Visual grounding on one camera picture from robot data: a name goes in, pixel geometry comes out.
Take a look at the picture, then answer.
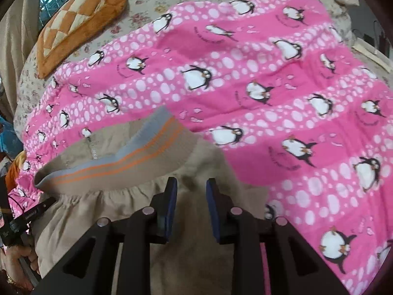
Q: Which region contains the beige jacket with striped hem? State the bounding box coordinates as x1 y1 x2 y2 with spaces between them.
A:
32 106 268 295

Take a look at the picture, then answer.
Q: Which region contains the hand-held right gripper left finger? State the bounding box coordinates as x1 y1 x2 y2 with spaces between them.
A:
37 177 179 295

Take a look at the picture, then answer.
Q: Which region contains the person's left hand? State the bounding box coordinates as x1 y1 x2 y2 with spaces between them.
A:
6 244 41 291

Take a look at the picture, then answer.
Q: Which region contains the orange cloth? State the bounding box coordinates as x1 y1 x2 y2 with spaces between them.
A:
6 150 29 189

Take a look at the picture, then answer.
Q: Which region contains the wooden slat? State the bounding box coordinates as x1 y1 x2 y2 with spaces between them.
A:
351 44 392 72

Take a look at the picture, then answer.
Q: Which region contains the blue plastic bag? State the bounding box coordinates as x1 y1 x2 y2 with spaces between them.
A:
0 121 19 153

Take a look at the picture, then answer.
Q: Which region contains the pink penguin print blanket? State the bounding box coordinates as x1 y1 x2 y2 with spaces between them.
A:
6 0 393 295

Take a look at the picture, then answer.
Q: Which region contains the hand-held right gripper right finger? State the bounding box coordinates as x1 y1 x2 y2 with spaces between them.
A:
206 178 351 295

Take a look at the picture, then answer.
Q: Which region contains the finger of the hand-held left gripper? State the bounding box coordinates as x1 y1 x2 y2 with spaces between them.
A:
12 197 57 231

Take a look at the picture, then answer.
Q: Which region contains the beige curtain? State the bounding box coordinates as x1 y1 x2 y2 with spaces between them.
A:
0 0 43 82

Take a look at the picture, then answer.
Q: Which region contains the orange checkered pillow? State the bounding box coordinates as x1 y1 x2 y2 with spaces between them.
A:
36 0 128 79

